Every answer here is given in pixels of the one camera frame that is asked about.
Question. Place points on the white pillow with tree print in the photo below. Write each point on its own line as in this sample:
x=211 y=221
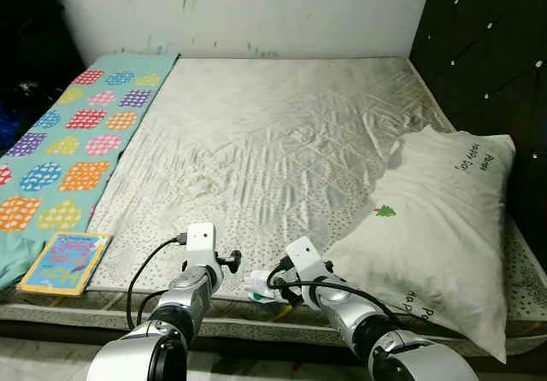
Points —
x=427 y=227

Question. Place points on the blue yellow children's book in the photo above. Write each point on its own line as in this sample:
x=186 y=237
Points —
x=64 y=266

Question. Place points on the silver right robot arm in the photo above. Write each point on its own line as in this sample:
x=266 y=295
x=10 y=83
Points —
x=367 y=321

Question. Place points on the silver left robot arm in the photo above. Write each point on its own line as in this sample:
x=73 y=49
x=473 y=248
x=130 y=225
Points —
x=184 y=300

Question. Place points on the grey quilted dotted mattress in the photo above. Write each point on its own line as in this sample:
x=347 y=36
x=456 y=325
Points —
x=256 y=142

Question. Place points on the teal sheet with colourful shapes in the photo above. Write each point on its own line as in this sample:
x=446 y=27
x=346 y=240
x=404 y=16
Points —
x=85 y=142

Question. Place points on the blue bag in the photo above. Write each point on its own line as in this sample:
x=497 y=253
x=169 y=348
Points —
x=13 y=125

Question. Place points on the black tufted headboard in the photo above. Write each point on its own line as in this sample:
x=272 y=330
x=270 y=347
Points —
x=487 y=56

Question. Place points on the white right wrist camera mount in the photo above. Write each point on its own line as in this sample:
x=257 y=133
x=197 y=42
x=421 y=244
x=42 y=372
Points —
x=305 y=257

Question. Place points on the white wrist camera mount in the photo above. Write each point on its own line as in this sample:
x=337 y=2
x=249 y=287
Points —
x=201 y=240
x=305 y=257

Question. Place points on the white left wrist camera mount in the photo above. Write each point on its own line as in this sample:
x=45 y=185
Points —
x=201 y=240

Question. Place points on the dark bed frame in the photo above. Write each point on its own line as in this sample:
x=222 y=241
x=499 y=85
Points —
x=248 y=341

